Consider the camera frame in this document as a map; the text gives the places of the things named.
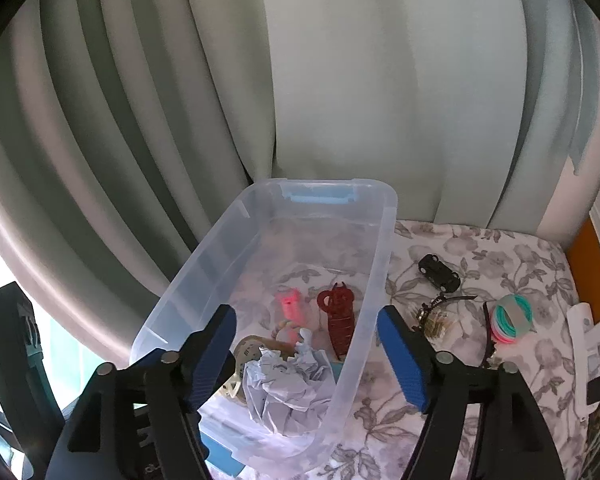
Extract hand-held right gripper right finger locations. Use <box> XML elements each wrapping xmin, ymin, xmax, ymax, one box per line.
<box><xmin>376</xmin><ymin>305</ymin><xmax>566</xmax><ymax>480</ymax></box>

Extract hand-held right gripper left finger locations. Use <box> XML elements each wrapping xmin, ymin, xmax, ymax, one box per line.
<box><xmin>45</xmin><ymin>304</ymin><xmax>238</xmax><ymax>480</ymax></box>

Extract beige tape roll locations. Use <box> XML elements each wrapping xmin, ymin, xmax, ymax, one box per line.
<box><xmin>222</xmin><ymin>335</ymin><xmax>266</xmax><ymax>403</ymax></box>

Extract black flower headband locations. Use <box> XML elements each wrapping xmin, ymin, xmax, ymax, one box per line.
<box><xmin>411</xmin><ymin>294</ymin><xmax>498</xmax><ymax>368</ymax></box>

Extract red hair claw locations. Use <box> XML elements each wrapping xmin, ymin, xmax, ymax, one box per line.
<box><xmin>316</xmin><ymin>282</ymin><xmax>356</xmax><ymax>361</ymax></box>

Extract grey paper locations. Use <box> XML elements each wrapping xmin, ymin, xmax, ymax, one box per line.
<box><xmin>242</xmin><ymin>327</ymin><xmax>337</xmax><ymax>436</ymax></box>

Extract pink plastic whistle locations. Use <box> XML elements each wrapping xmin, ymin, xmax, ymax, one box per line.
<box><xmin>276</xmin><ymin>287</ymin><xmax>303</xmax><ymax>323</ymax></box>

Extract black toy car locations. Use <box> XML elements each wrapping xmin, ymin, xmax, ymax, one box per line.
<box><xmin>418</xmin><ymin>254</ymin><xmax>462</xmax><ymax>292</ymax></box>

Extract clear plastic container blue latches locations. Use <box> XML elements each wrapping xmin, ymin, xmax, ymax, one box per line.
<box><xmin>129</xmin><ymin>177</ymin><xmax>398</xmax><ymax>476</ymax></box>

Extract grey floral bedsheet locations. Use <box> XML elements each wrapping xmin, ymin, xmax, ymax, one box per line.
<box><xmin>200</xmin><ymin>220</ymin><xmax>596</xmax><ymax>480</ymax></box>

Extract white plastic device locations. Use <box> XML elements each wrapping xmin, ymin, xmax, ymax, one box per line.
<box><xmin>566</xmin><ymin>302</ymin><xmax>600</xmax><ymax>418</ymax></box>

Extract pale green curtain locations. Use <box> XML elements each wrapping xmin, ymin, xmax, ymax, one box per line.
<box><xmin>0</xmin><ymin>0</ymin><xmax>600</xmax><ymax>311</ymax></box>

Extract orange wooden bed frame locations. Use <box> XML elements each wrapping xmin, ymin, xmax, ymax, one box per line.
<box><xmin>566</xmin><ymin>217</ymin><xmax>600</xmax><ymax>321</ymax></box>

